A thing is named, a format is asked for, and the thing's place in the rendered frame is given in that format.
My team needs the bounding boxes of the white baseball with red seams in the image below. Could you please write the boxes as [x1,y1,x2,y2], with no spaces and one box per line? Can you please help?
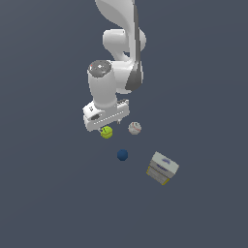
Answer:
[128,121,142,136]

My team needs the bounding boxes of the dark blue ball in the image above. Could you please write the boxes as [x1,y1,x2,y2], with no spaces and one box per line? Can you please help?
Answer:
[116,148,129,162]

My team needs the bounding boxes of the yellow-green tennis ball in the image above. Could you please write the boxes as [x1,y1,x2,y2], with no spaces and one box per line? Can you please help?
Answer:
[100,126,114,140]

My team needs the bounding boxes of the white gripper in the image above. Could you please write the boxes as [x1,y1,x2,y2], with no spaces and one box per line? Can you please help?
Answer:
[81,99,131,133]

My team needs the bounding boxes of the grey box with yellow edge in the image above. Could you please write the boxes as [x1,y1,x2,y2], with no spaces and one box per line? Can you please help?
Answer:
[145,150,180,186]

